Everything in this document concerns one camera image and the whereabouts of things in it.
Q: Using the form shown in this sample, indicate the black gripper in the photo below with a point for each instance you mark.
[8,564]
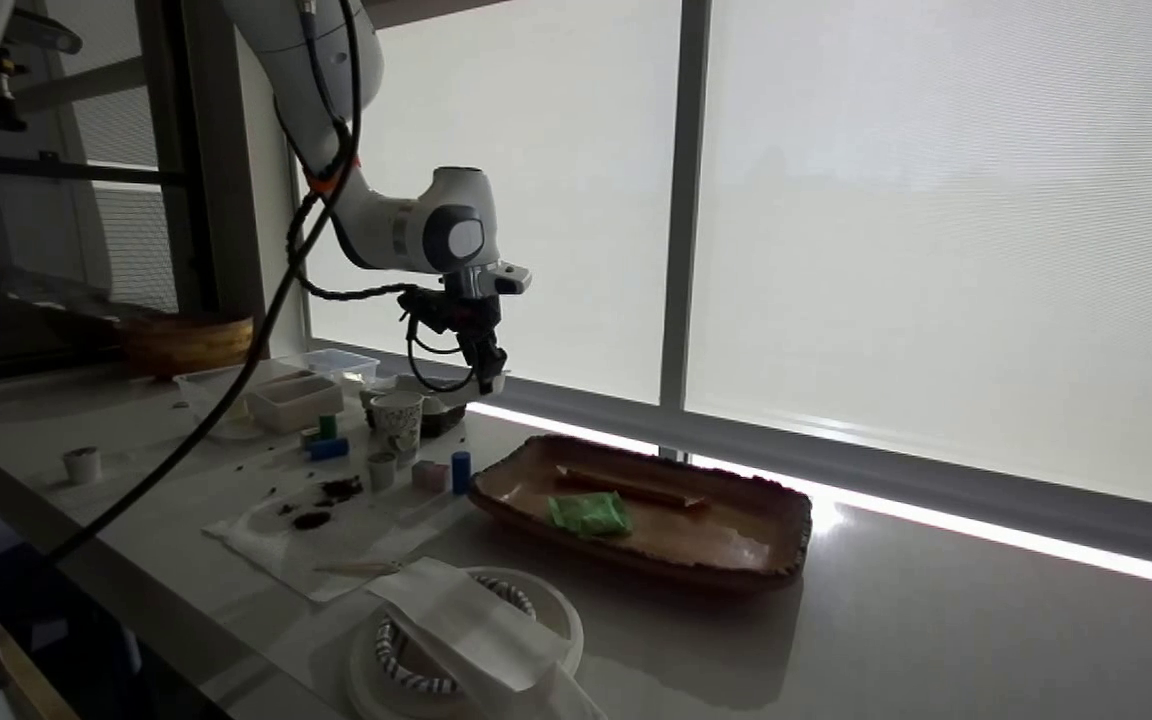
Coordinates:
[454,315]

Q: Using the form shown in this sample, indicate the white patterned paper cup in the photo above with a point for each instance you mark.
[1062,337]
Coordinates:
[399,424]

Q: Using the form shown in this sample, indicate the tiny clear cup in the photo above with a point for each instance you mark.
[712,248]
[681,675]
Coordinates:
[381,473]

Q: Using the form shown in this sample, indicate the spilled beans pile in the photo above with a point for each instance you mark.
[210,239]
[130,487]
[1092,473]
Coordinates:
[343,491]

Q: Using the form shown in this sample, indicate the grey rectangular food tray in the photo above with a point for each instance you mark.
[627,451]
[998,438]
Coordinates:
[442,417]

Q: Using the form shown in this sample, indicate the small blue bottle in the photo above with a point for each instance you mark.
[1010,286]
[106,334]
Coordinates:
[460,471]

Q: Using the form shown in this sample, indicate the small clear plastic tub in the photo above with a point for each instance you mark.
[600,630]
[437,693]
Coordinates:
[343,364]

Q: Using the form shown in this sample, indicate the small green peg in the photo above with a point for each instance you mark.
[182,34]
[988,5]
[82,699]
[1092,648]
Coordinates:
[325,424]

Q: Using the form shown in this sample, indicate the green packet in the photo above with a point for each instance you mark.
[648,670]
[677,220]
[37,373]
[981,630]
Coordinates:
[590,519]

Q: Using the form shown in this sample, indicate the brown wooden stick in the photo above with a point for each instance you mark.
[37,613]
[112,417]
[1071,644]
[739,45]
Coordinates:
[630,487]

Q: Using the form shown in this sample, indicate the white rectangular box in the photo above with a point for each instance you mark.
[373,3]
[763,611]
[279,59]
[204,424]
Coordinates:
[297,401]

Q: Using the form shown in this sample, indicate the white roller blind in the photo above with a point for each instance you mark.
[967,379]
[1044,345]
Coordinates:
[950,241]
[576,162]

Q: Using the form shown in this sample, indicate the dark bean clump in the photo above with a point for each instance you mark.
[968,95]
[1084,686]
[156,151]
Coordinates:
[309,522]

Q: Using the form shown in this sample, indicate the grey window mullion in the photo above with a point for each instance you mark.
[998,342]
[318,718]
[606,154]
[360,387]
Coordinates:
[681,201]

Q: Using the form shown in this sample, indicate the folded white napkin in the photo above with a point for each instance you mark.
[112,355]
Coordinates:
[470,622]

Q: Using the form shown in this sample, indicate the white paper towel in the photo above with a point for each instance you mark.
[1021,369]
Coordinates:
[283,553]

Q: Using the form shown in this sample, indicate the brown wooden tray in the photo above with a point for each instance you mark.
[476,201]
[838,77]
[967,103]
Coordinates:
[711,532]

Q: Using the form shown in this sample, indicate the wooden bowl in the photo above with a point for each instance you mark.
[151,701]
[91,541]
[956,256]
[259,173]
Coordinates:
[182,345]

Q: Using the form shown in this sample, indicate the wooden plank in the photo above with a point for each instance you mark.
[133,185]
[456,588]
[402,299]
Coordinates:
[22,675]

